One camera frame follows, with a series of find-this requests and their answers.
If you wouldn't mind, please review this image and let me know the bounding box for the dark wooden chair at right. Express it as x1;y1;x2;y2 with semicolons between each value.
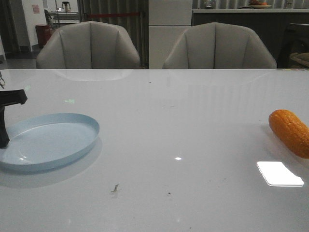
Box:
277;23;309;68

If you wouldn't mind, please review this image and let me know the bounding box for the background desk with kettle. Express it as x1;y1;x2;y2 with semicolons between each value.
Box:
43;0;80;29

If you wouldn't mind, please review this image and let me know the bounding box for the beige upholstered chair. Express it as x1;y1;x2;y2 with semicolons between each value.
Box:
36;21;140;69
163;22;277;69

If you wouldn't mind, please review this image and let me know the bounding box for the light blue round plate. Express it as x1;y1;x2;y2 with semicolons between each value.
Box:
0;113;100;172

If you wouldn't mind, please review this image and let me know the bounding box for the white cabinet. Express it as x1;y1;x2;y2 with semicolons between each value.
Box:
148;0;193;69

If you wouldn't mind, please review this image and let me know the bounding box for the left beige upholstered chair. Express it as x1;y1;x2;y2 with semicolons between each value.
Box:
36;21;140;69

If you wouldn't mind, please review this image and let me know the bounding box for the dark grey counter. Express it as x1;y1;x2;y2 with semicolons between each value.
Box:
192;9;309;61

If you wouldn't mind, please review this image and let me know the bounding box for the orange toy corn cob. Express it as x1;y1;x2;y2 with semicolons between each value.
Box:
268;109;309;159

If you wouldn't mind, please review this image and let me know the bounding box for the red barrier belt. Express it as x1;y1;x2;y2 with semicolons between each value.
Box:
86;12;140;18

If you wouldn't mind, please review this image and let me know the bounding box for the right beige upholstered chair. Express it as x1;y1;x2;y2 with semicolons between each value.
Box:
163;22;277;69

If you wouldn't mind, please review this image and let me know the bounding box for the red bin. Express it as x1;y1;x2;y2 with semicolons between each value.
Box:
35;25;51;48

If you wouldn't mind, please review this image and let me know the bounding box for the pink wall notice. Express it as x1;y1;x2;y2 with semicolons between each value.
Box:
32;4;40;14

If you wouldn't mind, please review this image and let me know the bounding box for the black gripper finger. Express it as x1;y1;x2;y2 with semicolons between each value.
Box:
0;89;28;149

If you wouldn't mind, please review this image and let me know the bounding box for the fruit bowl on counter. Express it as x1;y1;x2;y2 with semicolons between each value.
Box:
249;0;271;9

